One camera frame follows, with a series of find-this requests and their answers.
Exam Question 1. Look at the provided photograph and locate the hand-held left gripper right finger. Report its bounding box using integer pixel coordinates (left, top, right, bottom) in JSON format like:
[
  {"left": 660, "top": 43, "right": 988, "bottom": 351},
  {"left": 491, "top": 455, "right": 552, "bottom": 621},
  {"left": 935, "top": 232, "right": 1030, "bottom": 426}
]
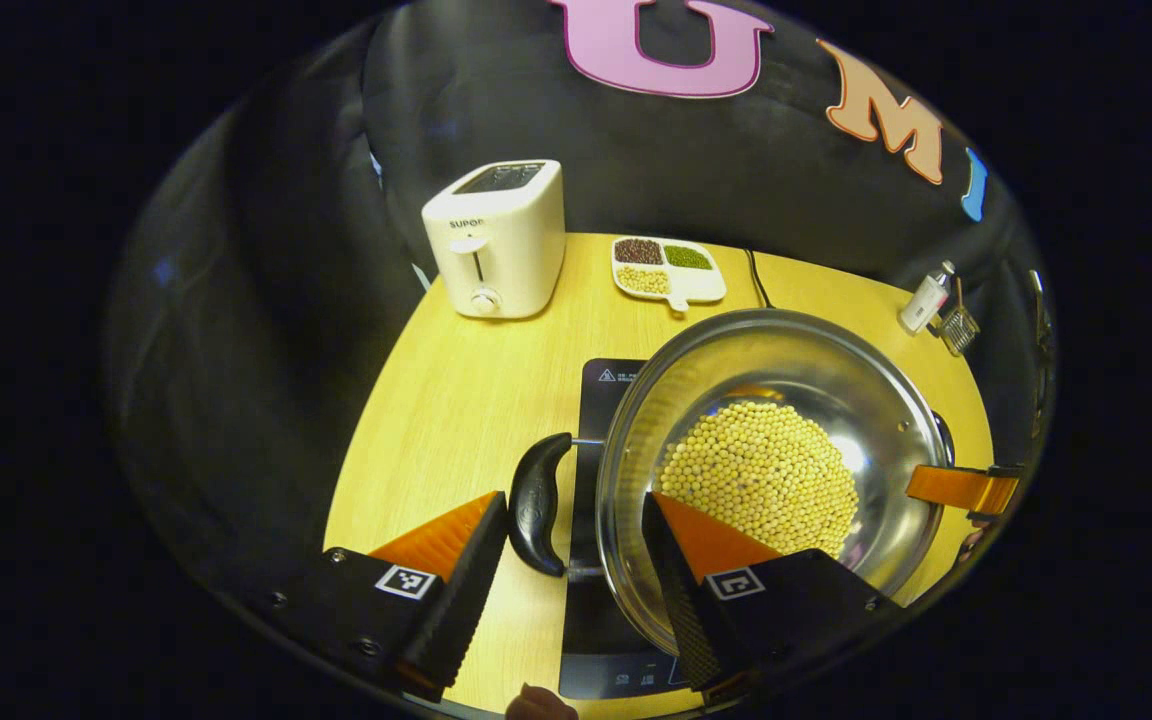
[{"left": 640, "top": 491, "right": 905, "bottom": 707}]

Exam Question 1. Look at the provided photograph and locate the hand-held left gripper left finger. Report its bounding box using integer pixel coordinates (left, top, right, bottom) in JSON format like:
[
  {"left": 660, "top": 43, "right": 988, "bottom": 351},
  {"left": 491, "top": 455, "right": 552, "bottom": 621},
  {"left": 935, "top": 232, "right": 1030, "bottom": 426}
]
[{"left": 271, "top": 489, "right": 510, "bottom": 704}]

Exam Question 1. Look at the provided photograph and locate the black induction cooktop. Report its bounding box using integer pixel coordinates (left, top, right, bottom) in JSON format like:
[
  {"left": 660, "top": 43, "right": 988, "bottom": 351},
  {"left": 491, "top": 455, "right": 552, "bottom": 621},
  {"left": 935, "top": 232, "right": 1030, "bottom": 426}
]
[{"left": 557, "top": 357, "right": 699, "bottom": 702}]

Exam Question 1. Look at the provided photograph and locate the stainless steel pot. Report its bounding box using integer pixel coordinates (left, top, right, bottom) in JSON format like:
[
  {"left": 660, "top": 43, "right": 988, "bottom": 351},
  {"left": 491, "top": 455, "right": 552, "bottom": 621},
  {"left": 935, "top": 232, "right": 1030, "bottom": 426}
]
[{"left": 507, "top": 307, "right": 958, "bottom": 658}]

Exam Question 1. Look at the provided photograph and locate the pile of yellow soybeans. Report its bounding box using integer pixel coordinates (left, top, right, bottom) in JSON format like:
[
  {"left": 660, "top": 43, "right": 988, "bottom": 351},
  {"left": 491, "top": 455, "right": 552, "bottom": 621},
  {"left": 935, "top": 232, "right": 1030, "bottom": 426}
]
[{"left": 656, "top": 400, "right": 861, "bottom": 561}]

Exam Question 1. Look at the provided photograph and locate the small glass container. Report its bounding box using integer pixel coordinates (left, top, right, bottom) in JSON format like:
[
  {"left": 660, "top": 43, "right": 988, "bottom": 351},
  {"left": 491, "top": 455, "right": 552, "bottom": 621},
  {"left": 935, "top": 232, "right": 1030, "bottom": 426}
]
[{"left": 938, "top": 305, "right": 981, "bottom": 359}]

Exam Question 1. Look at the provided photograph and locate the small white bottle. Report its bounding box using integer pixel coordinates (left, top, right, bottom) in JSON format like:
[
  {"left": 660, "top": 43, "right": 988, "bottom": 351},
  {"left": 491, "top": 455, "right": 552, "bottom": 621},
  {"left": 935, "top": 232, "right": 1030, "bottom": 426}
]
[{"left": 897, "top": 260, "right": 958, "bottom": 336}]

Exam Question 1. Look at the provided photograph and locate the white divided bean dish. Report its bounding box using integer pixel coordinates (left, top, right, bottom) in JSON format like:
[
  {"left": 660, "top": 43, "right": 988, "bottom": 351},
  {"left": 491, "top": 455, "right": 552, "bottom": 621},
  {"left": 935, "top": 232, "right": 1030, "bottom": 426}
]
[{"left": 610, "top": 235, "right": 728, "bottom": 314}]

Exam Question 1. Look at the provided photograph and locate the white toaster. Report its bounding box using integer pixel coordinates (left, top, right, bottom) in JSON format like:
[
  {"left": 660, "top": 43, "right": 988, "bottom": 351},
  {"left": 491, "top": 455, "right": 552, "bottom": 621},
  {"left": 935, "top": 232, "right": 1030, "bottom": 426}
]
[{"left": 421, "top": 158, "right": 567, "bottom": 321}]

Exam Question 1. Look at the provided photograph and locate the black power cable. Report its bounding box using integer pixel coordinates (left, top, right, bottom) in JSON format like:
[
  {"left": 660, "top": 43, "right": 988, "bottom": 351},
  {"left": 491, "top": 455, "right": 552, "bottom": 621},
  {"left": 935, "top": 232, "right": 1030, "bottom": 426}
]
[{"left": 743, "top": 247, "right": 773, "bottom": 310}]

